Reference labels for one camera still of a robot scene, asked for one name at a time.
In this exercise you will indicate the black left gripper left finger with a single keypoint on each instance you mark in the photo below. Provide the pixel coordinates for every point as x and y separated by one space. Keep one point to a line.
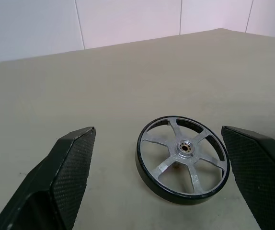
65 172

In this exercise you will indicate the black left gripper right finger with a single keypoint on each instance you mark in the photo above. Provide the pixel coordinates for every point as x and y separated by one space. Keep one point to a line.
255 167

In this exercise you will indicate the black round wheel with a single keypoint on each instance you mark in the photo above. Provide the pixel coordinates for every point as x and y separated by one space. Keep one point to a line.
186 150

